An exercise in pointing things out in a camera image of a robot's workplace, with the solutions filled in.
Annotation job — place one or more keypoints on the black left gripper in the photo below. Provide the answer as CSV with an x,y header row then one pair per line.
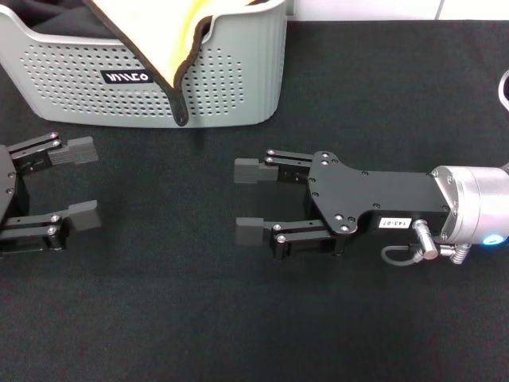
x,y
10,191

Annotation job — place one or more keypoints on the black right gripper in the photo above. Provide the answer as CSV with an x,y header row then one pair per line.
x,y
358,195

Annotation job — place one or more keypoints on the black-edged microfibre towel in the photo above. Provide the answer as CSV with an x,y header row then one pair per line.
x,y
159,32

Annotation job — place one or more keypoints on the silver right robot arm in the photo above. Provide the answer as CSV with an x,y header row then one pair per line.
x,y
477,207

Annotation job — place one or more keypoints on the grey perforated storage box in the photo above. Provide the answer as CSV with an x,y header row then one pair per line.
x,y
79,99

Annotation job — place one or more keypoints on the black tablecloth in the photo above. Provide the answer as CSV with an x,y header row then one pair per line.
x,y
254,318

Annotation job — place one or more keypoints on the black cloth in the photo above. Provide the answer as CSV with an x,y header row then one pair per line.
x,y
67,20

